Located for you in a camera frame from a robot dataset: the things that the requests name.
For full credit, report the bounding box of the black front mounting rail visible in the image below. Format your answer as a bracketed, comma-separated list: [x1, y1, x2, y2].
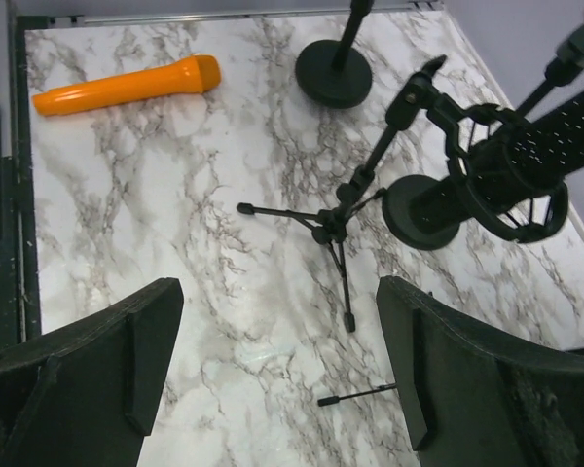
[0, 1, 42, 349]

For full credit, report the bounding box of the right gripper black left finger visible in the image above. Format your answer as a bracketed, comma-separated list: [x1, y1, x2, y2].
[0, 278, 184, 466]

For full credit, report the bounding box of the black round-base clip stand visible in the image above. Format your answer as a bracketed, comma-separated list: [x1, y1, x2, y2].
[515, 24, 584, 117]

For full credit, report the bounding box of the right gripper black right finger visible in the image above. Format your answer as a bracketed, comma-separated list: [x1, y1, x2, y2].
[376, 276, 584, 466]

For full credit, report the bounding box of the black silver-grille microphone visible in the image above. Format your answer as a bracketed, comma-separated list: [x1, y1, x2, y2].
[410, 90, 584, 233]

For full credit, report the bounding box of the black tripod shock-mount stand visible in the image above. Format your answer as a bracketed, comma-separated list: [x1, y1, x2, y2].
[237, 54, 570, 335]

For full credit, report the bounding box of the black round-base shock-mount stand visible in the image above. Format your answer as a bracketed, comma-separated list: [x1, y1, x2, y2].
[295, 0, 374, 110]

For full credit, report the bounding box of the black tall tripod stand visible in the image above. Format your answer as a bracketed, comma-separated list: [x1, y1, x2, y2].
[317, 383, 397, 408]

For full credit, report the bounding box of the orange microphone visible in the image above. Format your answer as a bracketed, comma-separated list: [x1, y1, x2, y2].
[32, 54, 222, 116]

